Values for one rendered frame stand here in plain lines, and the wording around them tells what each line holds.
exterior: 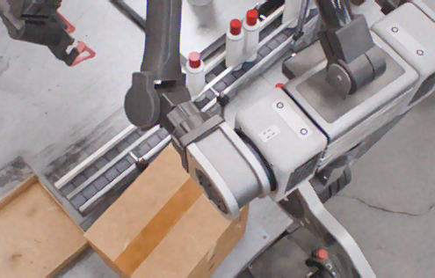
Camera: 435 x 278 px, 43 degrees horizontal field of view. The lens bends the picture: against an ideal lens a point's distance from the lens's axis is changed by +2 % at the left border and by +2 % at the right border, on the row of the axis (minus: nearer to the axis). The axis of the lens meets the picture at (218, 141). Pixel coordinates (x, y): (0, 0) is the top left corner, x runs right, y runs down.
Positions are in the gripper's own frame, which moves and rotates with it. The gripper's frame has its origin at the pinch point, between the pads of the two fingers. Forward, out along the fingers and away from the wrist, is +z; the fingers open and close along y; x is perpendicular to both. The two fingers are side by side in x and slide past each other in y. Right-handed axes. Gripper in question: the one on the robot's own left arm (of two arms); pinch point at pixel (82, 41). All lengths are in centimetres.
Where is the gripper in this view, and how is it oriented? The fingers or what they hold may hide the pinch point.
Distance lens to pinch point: 143.4
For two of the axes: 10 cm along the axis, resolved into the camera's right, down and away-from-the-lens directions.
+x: -6.1, 7.1, 3.6
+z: 5.1, 0.1, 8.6
